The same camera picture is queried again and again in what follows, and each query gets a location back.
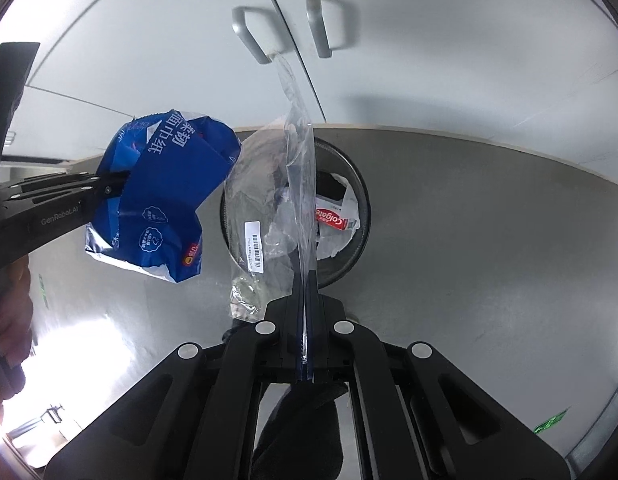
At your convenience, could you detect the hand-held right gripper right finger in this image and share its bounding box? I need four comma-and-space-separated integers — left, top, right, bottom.
307, 269, 570, 480

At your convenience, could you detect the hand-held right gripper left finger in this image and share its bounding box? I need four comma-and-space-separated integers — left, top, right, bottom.
43, 269, 310, 480

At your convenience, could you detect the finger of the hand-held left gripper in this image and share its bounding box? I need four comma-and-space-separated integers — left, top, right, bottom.
8, 170, 134, 207

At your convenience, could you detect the blue tissue packet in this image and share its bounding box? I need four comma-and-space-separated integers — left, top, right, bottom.
84, 108, 242, 285

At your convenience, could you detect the toothpaste box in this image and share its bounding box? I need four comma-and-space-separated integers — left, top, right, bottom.
315, 206, 360, 234

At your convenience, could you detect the clear plastic bag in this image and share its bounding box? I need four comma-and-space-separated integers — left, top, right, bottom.
223, 52, 320, 382

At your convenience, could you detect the black mesh wastebasket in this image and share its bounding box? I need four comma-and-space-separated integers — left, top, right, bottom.
219, 137, 374, 291

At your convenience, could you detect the person's left hand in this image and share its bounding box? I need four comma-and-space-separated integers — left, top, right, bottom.
0, 254, 34, 367

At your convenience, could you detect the dark trouser leg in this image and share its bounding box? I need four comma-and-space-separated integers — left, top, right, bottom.
252, 382, 346, 480

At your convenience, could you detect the green floor sticker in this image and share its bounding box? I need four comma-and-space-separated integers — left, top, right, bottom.
533, 409, 570, 434

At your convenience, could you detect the white base cabinet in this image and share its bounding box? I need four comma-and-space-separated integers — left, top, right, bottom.
0, 0, 618, 196

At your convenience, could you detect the metal cabinet handle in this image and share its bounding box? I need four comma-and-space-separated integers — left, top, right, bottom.
232, 6, 272, 65
306, 0, 346, 59

